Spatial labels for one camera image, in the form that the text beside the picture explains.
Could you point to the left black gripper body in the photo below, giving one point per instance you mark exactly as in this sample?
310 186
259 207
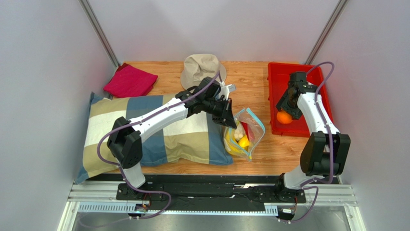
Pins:
218 108

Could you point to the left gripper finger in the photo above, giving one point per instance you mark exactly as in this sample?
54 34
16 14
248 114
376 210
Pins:
225 121
230 120

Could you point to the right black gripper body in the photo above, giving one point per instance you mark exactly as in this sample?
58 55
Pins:
288 108

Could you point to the fake orange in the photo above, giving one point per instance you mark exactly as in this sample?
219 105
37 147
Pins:
283 117

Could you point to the clear zip top bag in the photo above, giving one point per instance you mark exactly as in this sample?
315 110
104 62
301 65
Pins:
248 116

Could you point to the fake red chili pepper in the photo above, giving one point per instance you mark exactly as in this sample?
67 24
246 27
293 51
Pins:
249 132

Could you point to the fake banana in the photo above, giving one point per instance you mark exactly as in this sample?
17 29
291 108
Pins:
231 145

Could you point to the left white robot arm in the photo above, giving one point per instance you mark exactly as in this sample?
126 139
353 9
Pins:
126 138

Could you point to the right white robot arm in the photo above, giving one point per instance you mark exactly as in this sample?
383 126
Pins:
324 155

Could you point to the fake white cauliflower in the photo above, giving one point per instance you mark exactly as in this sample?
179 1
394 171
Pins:
239 133

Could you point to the red plastic bin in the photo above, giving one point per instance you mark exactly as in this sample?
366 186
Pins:
278 77

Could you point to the plaid pillow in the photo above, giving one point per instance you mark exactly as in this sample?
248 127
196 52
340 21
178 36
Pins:
197 138

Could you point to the beige bucket hat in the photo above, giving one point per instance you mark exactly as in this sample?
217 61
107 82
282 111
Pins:
198 66

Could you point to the magenta folded cloth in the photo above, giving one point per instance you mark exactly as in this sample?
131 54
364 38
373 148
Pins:
129 81

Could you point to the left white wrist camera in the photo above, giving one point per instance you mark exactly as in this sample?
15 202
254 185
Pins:
225 90

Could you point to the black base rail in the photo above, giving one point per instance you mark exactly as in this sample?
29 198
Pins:
217 193

